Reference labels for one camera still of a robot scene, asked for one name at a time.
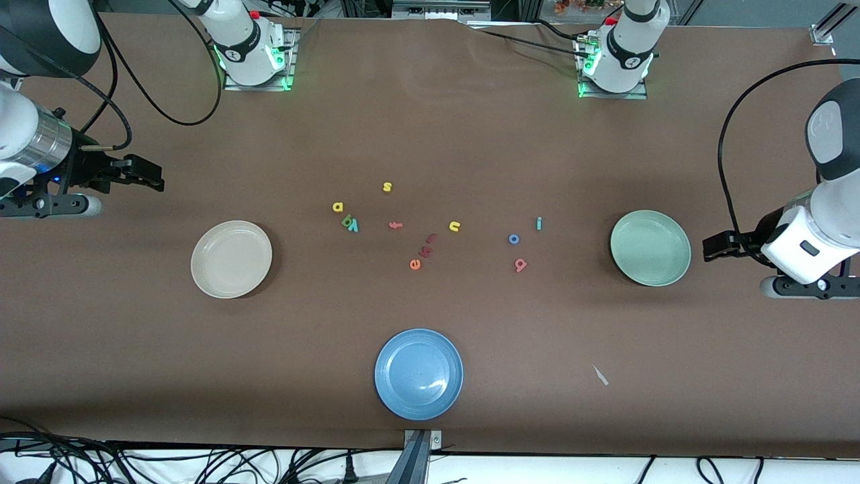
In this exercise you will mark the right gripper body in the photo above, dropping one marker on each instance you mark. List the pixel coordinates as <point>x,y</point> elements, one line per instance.
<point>89,170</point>

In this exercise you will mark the salmon red letter g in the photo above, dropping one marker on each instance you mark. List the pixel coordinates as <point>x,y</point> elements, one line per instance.
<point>521,265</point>

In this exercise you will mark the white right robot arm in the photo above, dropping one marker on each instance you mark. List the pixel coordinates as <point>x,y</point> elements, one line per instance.
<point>242,47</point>

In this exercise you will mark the green plate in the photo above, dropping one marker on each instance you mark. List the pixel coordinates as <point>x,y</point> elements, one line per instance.
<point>650,249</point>

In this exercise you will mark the beige brown plate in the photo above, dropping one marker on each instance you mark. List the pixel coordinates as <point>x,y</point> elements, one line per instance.
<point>231,259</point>

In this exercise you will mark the white paper scrap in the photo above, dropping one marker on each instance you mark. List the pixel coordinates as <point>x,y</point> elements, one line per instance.
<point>600,375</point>

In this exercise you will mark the brown table cover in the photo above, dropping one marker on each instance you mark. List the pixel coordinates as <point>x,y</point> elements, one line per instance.
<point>470,134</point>

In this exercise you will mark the orange decorative object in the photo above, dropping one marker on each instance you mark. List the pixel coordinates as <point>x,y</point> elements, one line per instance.
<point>578,5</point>

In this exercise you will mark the blue plate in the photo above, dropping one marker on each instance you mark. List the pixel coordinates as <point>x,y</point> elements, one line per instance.
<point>418,374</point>

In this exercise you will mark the grey metal box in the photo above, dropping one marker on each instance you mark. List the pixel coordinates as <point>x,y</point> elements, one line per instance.
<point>437,10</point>

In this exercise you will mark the black power plug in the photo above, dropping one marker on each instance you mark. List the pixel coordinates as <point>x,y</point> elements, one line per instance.
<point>349,470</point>

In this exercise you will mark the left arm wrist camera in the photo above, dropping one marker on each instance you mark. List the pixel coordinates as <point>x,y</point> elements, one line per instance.
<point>813,288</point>

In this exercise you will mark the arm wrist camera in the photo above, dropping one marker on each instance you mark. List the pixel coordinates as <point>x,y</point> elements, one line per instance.
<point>47,206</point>
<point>813,288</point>

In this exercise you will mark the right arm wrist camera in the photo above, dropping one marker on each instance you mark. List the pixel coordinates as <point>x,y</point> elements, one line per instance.
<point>47,206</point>

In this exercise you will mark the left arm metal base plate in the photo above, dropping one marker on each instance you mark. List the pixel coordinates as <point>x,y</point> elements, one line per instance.
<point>605,96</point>

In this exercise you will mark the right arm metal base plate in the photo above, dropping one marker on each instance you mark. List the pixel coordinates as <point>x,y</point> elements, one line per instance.
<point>292,50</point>

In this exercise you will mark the aluminium frame rail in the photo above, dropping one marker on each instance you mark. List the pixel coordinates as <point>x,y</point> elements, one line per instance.
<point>823,32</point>

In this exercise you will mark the grey metal camera bracket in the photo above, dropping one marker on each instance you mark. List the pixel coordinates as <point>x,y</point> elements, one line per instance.
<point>418,457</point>

